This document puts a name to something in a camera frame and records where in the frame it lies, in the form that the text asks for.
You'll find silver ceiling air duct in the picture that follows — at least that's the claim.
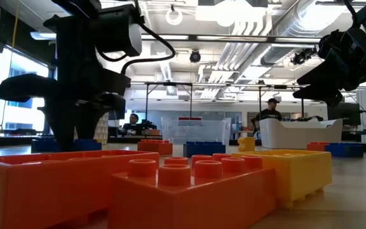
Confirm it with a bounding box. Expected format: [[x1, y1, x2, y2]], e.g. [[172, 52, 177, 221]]
[[261, 0, 333, 66]]

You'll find black camera cable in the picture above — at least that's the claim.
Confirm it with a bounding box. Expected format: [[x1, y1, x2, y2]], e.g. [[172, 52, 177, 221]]
[[95, 22, 177, 76], [342, 0, 359, 29]]

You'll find person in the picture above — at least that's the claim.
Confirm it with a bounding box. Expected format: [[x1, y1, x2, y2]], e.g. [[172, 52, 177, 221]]
[[122, 113, 143, 136], [251, 97, 283, 134]]

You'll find clear plastic bin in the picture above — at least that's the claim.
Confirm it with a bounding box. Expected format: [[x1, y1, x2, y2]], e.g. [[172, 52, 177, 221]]
[[160, 116, 232, 147]]

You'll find black left camera cable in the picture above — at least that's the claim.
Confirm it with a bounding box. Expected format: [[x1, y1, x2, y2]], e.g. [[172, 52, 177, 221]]
[[95, 22, 177, 76]]

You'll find black ceiling-hung device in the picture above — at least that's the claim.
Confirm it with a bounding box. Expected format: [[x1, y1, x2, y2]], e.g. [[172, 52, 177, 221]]
[[290, 47, 318, 66]]

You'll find blue toy brick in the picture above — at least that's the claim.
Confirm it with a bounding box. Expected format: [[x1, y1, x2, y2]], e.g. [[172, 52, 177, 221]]
[[182, 141, 227, 158], [325, 142, 364, 158], [30, 137, 103, 154]]

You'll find orange-red toy brick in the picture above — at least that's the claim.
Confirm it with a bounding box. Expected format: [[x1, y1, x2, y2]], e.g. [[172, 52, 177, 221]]
[[306, 141, 330, 152], [137, 139, 173, 156], [0, 149, 161, 229], [107, 155, 278, 229]]

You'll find black monitor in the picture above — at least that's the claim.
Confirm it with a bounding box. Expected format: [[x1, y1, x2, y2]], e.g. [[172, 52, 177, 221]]
[[108, 99, 127, 121], [327, 102, 362, 127]]

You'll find large window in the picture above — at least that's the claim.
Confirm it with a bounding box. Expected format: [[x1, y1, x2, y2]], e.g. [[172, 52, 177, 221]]
[[0, 47, 50, 134]]

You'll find black aluminium table frame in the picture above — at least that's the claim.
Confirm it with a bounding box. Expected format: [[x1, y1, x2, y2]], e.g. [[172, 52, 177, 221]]
[[0, 135, 366, 154]]

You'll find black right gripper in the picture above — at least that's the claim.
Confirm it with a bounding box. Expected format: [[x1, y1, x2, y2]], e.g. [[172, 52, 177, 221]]
[[292, 27, 366, 108]]

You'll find white plastic bin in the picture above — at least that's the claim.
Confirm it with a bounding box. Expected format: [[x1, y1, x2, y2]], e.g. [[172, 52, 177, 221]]
[[259, 118, 344, 149]]

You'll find black background equipment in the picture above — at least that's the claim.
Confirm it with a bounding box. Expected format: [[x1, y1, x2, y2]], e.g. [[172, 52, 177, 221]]
[[140, 119, 158, 136]]

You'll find yellow-orange toy brick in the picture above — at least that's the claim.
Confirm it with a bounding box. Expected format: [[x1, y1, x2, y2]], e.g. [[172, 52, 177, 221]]
[[231, 148, 334, 210], [237, 136, 256, 153]]

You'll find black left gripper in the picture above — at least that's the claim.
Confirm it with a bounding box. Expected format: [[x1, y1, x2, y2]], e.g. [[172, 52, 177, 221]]
[[0, 15, 132, 151]]

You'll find long ceiling light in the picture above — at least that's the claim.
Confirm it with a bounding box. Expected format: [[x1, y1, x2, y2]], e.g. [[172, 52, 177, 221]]
[[29, 31, 57, 41]]

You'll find black right camera cable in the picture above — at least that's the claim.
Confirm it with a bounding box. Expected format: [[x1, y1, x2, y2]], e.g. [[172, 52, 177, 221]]
[[342, 0, 359, 29]]

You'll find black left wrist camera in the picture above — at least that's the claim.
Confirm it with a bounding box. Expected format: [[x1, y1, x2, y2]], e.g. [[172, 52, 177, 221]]
[[93, 3, 143, 58]]

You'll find white cable coil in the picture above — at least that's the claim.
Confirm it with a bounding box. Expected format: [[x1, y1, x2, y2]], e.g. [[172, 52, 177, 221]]
[[165, 8, 184, 27]]

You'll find black metal frame stand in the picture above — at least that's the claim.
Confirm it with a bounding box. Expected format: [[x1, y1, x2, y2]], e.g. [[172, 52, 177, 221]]
[[257, 84, 305, 119], [144, 81, 194, 121]]

